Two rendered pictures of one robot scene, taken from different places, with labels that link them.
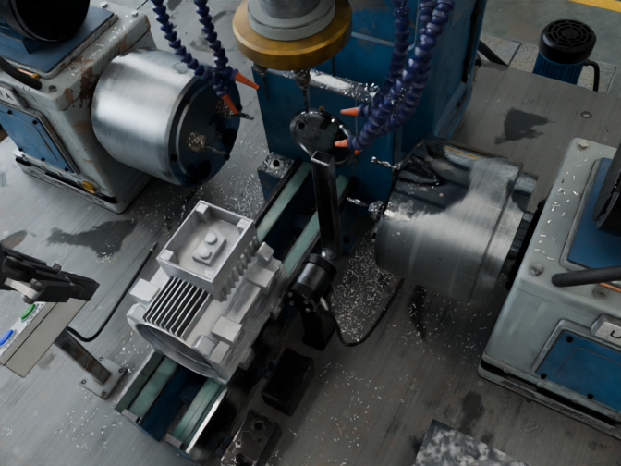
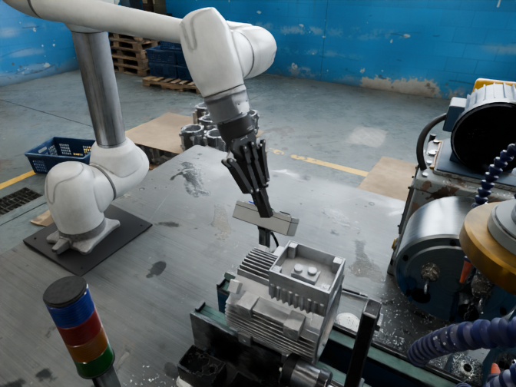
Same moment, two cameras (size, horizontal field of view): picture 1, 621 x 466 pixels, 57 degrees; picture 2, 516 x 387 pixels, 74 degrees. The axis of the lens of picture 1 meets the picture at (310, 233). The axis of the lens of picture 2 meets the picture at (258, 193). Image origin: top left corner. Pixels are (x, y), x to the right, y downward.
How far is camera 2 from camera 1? 0.52 m
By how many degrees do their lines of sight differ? 60
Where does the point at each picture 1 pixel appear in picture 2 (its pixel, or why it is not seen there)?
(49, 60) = (448, 168)
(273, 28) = (494, 216)
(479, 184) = not seen: outside the picture
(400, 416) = not seen: outside the picture
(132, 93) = (442, 211)
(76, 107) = (423, 195)
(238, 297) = (276, 309)
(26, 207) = (377, 226)
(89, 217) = (378, 256)
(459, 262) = not seen: outside the picture
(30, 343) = (248, 212)
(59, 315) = (266, 220)
